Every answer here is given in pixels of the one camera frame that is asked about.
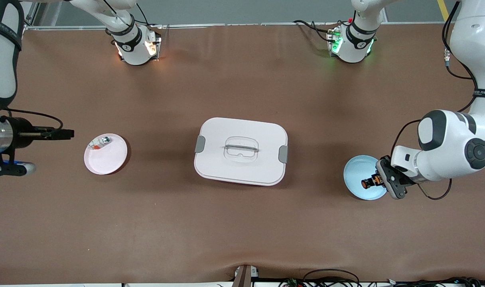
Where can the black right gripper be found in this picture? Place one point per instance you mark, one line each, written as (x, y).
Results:
(22, 132)

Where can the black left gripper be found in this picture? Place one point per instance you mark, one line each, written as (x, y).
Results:
(377, 179)

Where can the orange push-button switch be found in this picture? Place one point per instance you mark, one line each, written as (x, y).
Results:
(368, 183)

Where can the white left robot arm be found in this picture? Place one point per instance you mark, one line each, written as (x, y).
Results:
(446, 155)

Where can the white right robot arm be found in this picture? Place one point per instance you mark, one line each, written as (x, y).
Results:
(131, 44)

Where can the white lidded storage box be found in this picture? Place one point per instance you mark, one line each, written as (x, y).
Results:
(242, 167)

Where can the light blue round plate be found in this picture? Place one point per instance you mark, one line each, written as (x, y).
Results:
(358, 171)

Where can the small white green object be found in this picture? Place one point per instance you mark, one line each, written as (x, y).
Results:
(105, 140)

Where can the pink round plate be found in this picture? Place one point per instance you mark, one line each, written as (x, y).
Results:
(107, 163)

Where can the aluminium frame profile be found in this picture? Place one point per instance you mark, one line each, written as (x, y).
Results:
(31, 16)

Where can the metal table edge bracket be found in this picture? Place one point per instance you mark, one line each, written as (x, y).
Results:
(244, 277)

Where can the silver table edge rail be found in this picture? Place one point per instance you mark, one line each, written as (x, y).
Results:
(246, 24)

